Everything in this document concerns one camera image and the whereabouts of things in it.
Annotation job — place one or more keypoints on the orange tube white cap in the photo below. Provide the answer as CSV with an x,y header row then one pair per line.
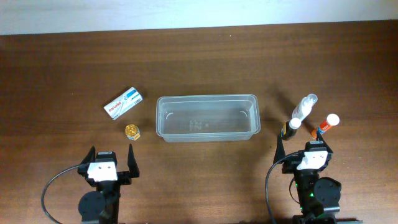
x,y
331,121

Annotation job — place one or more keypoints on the gold lid balm jar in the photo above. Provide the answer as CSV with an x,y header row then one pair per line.
x,y
132,132

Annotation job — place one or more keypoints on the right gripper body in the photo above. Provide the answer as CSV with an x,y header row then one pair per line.
x,y
291,165

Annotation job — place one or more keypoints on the dark bottle white cap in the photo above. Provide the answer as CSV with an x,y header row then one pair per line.
x,y
290,128

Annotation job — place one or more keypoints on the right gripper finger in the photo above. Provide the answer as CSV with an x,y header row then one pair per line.
x,y
279,155
319,136

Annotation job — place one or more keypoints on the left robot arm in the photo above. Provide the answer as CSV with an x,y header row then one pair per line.
x,y
102,204

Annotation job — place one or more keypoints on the white Panadol box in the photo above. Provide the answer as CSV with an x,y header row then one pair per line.
x,y
123,103

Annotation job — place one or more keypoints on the clear plastic container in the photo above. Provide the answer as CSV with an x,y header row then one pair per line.
x,y
205,118

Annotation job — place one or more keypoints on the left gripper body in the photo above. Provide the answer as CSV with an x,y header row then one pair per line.
x,y
123,177

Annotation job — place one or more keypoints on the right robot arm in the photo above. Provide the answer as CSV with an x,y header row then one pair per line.
x,y
318,197

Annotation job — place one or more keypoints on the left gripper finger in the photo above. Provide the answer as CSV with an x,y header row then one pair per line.
x,y
90,157
132,164

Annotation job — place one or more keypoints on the white Calamine lotion bottle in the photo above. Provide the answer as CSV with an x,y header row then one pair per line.
x,y
304,108

